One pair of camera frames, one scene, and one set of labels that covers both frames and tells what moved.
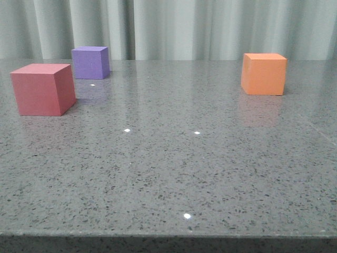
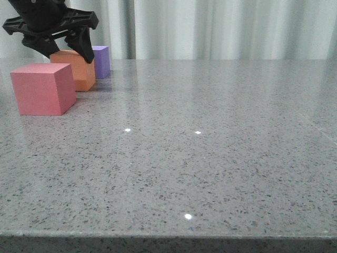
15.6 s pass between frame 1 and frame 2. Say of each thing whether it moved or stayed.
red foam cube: stayed
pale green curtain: stayed
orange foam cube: moved
